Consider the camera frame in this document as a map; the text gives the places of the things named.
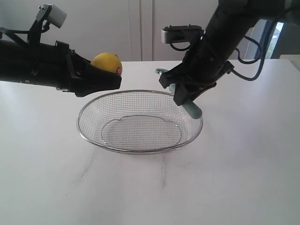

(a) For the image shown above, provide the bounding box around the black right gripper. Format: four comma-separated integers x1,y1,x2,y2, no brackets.
159,35,235,106

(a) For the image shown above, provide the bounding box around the teal handled peeler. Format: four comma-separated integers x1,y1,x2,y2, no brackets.
155,68,203,120

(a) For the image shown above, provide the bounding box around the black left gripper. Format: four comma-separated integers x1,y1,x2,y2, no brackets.
55,41,122,98

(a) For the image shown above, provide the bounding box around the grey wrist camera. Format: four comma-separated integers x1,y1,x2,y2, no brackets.
36,4,67,28
161,24,204,44

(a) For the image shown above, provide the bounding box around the white side table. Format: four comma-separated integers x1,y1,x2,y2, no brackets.
280,54,300,70

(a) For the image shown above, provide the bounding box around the yellow lemon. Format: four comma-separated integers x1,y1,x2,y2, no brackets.
90,52,123,76

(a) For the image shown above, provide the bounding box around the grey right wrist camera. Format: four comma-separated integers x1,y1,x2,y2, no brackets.
161,24,204,44

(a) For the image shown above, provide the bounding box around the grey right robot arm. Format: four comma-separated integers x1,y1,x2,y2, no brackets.
159,0,300,106

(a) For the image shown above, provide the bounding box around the oval wire mesh basket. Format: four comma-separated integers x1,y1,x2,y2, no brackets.
77,90,203,155

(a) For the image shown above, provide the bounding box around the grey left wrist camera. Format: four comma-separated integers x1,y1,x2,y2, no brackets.
36,4,67,28

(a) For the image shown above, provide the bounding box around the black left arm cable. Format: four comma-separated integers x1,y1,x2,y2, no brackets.
0,20,51,75

